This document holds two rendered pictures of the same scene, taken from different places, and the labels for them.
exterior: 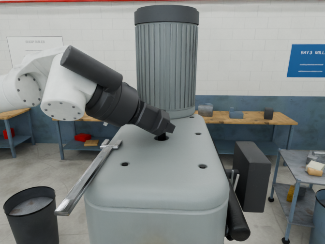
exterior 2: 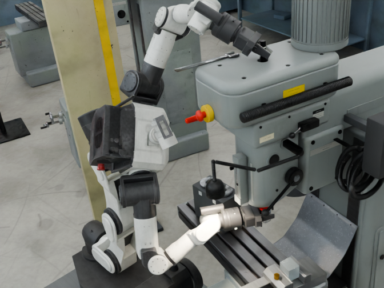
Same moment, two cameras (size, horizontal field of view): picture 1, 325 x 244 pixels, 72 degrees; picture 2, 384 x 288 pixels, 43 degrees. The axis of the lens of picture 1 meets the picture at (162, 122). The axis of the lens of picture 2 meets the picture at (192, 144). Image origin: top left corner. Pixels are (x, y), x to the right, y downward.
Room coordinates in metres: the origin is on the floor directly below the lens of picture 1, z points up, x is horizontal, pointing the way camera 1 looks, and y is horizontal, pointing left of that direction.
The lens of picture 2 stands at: (-0.51, -1.24, 2.50)
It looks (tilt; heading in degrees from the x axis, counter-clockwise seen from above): 30 degrees down; 60
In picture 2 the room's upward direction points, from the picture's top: 6 degrees counter-clockwise
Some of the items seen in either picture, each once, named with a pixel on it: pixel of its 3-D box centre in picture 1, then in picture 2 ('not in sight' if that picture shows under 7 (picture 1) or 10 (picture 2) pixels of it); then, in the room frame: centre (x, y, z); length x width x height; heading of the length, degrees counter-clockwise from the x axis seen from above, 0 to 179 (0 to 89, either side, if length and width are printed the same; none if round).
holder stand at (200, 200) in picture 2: not in sight; (216, 202); (0.53, 0.40, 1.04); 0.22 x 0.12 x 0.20; 98
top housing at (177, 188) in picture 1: (161, 163); (266, 80); (0.52, 0.00, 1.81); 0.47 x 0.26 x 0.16; 176
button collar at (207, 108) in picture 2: not in sight; (207, 113); (0.28, 0.02, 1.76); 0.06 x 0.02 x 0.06; 86
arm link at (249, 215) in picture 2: not in sight; (243, 217); (0.42, 0.04, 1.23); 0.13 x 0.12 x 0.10; 68
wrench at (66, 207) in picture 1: (95, 166); (206, 62); (0.36, 0.12, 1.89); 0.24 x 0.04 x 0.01; 176
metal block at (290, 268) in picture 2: not in sight; (289, 269); (0.50, -0.16, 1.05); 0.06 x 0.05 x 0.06; 84
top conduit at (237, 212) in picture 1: (216, 168); (298, 98); (0.53, -0.15, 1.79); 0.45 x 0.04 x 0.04; 176
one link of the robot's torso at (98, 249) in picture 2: not in sight; (116, 251); (0.11, 0.79, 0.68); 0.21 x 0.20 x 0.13; 99
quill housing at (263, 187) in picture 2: not in sight; (265, 163); (0.51, 0.00, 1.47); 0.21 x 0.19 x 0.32; 86
